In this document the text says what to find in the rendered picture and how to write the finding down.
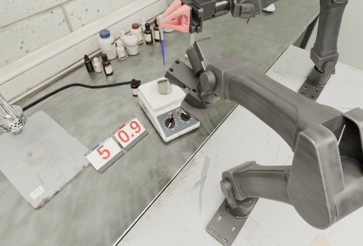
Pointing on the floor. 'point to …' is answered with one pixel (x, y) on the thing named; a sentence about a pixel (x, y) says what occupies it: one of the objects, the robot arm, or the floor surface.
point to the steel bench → (159, 176)
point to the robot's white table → (235, 142)
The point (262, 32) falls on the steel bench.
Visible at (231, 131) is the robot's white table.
